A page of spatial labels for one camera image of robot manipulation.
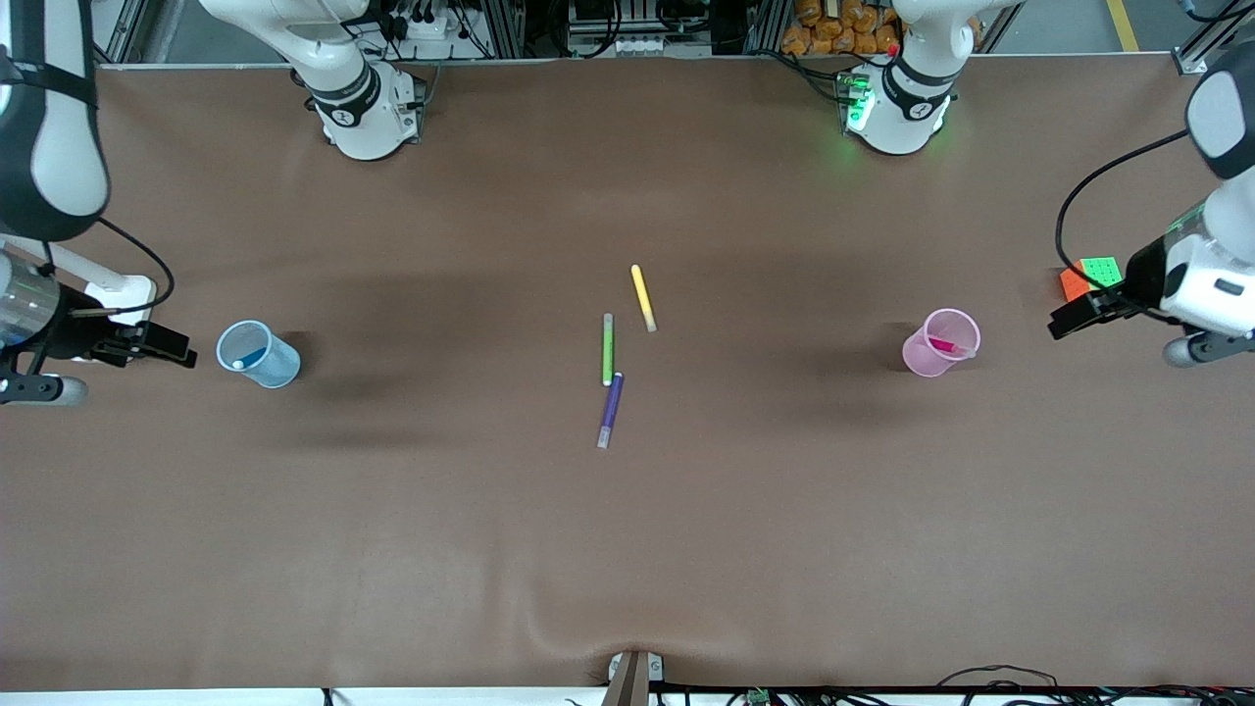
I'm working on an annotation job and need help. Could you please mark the colourful puzzle cube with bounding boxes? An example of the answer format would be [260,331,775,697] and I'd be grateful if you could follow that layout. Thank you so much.
[1060,257,1127,305]

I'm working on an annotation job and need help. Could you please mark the white desk lamp stand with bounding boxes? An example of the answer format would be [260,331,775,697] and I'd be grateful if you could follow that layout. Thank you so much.
[0,235,158,365]

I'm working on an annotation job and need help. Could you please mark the blue mesh cup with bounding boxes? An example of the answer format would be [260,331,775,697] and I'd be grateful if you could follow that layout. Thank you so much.
[216,319,303,389]

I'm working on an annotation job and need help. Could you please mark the pink mesh cup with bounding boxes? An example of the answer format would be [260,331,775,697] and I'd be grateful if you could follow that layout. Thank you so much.
[902,307,981,378]

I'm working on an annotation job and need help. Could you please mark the orange snack bags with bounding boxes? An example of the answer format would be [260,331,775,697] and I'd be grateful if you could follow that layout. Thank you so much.
[781,0,901,57]

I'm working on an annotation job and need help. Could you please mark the yellow marker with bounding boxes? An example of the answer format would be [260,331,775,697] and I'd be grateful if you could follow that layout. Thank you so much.
[630,264,658,333]

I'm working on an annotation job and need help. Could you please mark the purple marker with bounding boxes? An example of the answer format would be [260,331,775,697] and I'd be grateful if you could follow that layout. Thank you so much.
[596,372,626,450]

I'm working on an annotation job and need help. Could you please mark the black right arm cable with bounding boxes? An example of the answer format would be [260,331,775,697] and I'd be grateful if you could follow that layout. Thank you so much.
[69,218,176,317]

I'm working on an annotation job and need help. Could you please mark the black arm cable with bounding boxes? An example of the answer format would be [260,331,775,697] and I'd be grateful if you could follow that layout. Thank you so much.
[1054,129,1192,320]
[69,218,176,317]

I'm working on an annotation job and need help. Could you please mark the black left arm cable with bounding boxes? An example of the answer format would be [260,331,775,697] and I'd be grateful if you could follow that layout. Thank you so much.
[1054,129,1192,320]

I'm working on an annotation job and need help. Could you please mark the aluminium frame post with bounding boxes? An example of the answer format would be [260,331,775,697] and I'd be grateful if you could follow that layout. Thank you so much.
[1172,0,1238,76]

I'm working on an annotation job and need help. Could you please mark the black floor cable loop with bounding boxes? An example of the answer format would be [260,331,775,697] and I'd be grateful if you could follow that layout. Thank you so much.
[936,665,1065,693]

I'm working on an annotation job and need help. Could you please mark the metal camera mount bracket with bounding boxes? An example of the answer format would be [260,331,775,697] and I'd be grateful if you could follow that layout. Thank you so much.
[600,650,666,706]

